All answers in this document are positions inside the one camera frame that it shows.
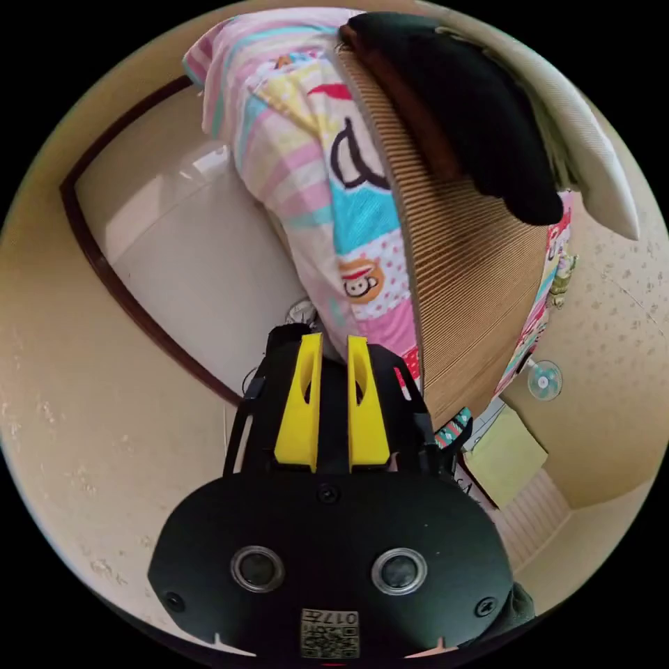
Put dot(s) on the small white fan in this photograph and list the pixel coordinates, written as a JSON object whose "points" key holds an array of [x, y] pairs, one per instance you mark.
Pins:
{"points": [[543, 381]]}

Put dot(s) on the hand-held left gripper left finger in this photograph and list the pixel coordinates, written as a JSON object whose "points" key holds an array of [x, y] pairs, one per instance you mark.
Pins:
{"points": [[295, 428]]}

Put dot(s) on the pile of clothes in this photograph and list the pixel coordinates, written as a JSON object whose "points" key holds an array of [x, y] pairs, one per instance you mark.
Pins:
{"points": [[470, 104]]}

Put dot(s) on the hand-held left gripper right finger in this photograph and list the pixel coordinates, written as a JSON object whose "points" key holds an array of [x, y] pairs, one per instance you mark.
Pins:
{"points": [[368, 434]]}

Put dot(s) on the bed with woven mat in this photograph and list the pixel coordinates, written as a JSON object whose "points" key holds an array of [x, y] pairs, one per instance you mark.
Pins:
{"points": [[470, 292]]}

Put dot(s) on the white pillow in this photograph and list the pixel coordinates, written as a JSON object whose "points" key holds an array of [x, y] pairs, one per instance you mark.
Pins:
{"points": [[590, 136]]}

